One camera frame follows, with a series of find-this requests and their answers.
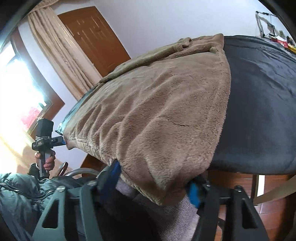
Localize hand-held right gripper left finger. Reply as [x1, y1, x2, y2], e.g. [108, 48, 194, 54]
[32, 160, 122, 241]

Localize beige fleece garment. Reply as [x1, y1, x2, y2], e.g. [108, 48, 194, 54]
[63, 34, 232, 207]

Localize grey trousers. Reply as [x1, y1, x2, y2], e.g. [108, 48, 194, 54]
[116, 178, 199, 241]

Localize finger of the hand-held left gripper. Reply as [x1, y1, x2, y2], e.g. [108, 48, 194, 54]
[51, 136, 64, 147]

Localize bright window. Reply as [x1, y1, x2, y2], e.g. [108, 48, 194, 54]
[0, 43, 53, 130]

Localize dark puffer jacket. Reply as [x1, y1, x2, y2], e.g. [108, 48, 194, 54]
[0, 173, 102, 241]

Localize person's left forearm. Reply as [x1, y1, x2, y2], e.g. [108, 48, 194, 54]
[0, 163, 55, 223]

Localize beige curtain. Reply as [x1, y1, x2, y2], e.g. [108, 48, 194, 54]
[28, 7, 102, 101]

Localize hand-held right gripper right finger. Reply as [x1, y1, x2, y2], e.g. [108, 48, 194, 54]
[186, 176, 270, 241]

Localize beige curved chair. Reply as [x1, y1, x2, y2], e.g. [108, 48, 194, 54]
[253, 183, 296, 205]

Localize dark table cover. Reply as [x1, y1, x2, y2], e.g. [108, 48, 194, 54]
[55, 35, 296, 174]

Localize brown wooden door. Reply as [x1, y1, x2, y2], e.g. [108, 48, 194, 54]
[57, 6, 131, 77]

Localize person's left hand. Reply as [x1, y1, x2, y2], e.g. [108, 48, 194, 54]
[35, 152, 56, 179]

